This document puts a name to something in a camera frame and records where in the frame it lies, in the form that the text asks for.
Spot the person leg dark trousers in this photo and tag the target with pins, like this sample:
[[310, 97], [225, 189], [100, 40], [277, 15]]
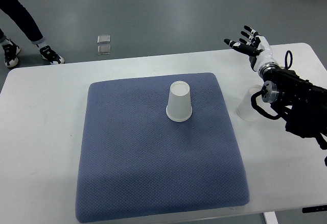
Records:
[[23, 19]]

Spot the right black white sneaker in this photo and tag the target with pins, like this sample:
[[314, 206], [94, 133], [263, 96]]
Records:
[[50, 55]]

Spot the black table control panel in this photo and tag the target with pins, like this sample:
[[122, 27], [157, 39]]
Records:
[[314, 209]]

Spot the upper metal floor plate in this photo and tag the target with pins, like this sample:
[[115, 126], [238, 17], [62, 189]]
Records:
[[103, 39]]

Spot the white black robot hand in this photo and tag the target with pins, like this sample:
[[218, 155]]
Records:
[[256, 47]]

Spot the white paper cup on mat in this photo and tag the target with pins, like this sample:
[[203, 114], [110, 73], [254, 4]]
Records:
[[179, 106]]

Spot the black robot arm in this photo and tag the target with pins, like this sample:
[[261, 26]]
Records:
[[298, 102]]

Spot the white paper cup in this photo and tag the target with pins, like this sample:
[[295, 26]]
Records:
[[244, 109], [179, 106]]

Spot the left black white sneaker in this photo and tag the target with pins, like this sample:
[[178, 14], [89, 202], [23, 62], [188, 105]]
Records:
[[11, 50]]

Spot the blue textured cushion mat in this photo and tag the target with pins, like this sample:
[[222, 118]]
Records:
[[135, 161]]

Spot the black white sneaker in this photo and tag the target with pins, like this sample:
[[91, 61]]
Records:
[[11, 50], [50, 55]]

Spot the white table leg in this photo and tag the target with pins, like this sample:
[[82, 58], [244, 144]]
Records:
[[270, 218]]

